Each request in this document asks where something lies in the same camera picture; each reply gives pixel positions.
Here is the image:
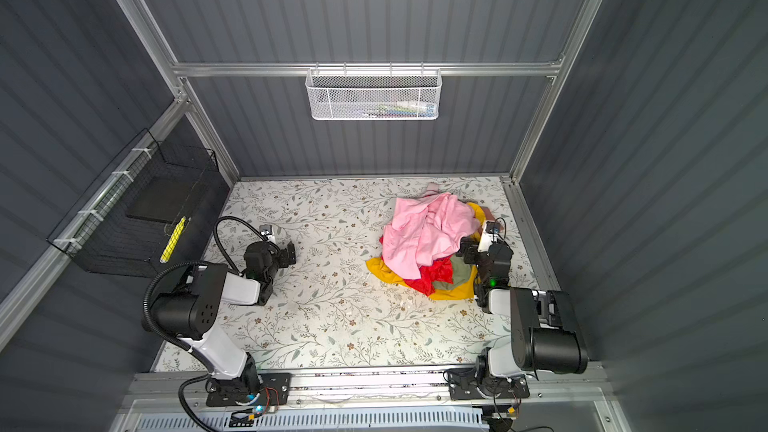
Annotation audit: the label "black wire mesh basket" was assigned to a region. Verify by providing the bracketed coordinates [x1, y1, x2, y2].
[47, 135, 228, 278]

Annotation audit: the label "aluminium mounting rail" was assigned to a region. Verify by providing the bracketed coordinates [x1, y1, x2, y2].
[120, 363, 614, 412]

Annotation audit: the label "yellow cloth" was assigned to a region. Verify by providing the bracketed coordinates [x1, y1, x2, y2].
[366, 193, 487, 301]

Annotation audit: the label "dusty rose cloth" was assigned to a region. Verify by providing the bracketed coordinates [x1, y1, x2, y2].
[475, 207, 496, 223]

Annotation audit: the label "white ventilated panel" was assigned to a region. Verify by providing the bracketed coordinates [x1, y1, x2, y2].
[134, 406, 488, 432]

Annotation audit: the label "black pad in basket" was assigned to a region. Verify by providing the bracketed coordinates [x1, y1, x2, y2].
[125, 177, 205, 225]

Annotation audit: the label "pink cloth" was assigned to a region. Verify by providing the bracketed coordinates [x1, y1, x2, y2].
[382, 192, 480, 280]

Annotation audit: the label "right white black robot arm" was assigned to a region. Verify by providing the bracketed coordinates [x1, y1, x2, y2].
[444, 237, 589, 401]

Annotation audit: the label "white wire mesh basket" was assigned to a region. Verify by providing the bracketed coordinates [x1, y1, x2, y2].
[305, 68, 443, 121]

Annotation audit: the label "items in white basket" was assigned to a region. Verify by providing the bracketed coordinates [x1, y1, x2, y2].
[356, 100, 438, 119]

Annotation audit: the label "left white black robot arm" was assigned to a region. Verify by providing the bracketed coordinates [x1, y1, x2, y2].
[142, 241, 296, 406]

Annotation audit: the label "red cloth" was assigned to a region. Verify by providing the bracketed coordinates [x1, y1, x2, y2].
[403, 257, 453, 296]

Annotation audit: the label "olive green cloth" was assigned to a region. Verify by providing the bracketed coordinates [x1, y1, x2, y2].
[432, 256, 476, 291]

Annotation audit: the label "yellow green marker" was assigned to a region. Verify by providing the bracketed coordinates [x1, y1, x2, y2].
[159, 216, 187, 264]

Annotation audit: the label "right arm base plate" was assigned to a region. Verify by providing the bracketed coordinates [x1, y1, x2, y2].
[442, 367, 530, 401]

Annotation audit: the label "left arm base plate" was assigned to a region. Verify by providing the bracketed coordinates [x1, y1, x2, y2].
[205, 373, 292, 407]

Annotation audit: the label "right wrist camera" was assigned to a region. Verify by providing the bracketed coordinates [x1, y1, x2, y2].
[478, 220, 503, 253]

